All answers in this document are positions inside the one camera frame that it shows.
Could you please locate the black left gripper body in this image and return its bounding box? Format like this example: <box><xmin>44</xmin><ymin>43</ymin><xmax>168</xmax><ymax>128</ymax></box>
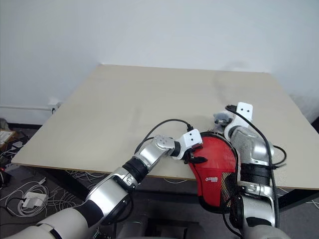
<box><xmin>183</xmin><ymin>150</ymin><xmax>194</xmax><ymax>165</ymax></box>

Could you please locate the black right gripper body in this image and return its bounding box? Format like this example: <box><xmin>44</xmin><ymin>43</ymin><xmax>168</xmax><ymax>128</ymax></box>
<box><xmin>213</xmin><ymin>119</ymin><xmax>226</xmax><ymax>131</ymax></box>

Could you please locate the red bag with black trim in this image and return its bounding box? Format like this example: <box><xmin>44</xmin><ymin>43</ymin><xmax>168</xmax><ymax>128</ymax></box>
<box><xmin>187</xmin><ymin>130</ymin><xmax>241</xmax><ymax>215</ymax></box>

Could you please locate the white power adapter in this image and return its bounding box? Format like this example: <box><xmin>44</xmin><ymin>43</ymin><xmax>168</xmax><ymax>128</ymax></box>
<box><xmin>21</xmin><ymin>191</ymin><xmax>48</xmax><ymax>208</ymax></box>

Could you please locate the cardboard box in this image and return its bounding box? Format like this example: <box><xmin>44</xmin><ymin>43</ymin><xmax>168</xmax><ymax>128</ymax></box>
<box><xmin>0</xmin><ymin>128</ymin><xmax>17</xmax><ymax>145</ymax></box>

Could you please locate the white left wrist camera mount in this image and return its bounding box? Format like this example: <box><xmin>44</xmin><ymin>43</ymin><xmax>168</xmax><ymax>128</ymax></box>
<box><xmin>171</xmin><ymin>129</ymin><xmax>203</xmax><ymax>160</ymax></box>

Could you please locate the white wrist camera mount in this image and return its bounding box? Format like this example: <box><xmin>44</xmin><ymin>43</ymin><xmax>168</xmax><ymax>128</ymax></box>
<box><xmin>171</xmin><ymin>129</ymin><xmax>203</xmax><ymax>160</ymax></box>
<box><xmin>224</xmin><ymin>101</ymin><xmax>255</xmax><ymax>136</ymax></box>

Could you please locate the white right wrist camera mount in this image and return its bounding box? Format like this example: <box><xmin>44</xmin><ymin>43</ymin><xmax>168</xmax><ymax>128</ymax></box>
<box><xmin>224</xmin><ymin>101</ymin><xmax>255</xmax><ymax>136</ymax></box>

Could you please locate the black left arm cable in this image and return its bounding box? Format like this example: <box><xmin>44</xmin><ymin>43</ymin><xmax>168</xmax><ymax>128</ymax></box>
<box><xmin>134</xmin><ymin>119</ymin><xmax>194</xmax><ymax>155</ymax></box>

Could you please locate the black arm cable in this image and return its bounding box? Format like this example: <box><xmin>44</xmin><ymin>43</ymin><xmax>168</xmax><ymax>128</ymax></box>
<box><xmin>134</xmin><ymin>119</ymin><xmax>194</xmax><ymax>155</ymax></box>
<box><xmin>225</xmin><ymin>104</ymin><xmax>288</xmax><ymax>239</ymax></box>

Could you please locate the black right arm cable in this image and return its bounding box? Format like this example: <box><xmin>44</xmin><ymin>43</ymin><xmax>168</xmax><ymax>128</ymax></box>
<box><xmin>225</xmin><ymin>104</ymin><xmax>288</xmax><ymax>239</ymax></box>

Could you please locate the black table frame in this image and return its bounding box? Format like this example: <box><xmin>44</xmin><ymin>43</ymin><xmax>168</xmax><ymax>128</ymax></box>
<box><xmin>42</xmin><ymin>168</ymin><xmax>319</xmax><ymax>219</ymax></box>

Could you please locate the white floor cable tangle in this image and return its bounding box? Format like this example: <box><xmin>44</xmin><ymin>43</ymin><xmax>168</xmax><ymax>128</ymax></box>
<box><xmin>0</xmin><ymin>141</ymin><xmax>110</xmax><ymax>217</ymax></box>

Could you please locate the white wall socket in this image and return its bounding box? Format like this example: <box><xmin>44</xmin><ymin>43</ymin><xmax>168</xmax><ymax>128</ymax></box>
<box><xmin>48</xmin><ymin>101</ymin><xmax>62</xmax><ymax>113</ymax></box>

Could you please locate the white wall cable duct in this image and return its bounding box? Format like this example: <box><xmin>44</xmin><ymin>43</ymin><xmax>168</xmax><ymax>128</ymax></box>
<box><xmin>0</xmin><ymin>104</ymin><xmax>49</xmax><ymax>111</ymax></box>

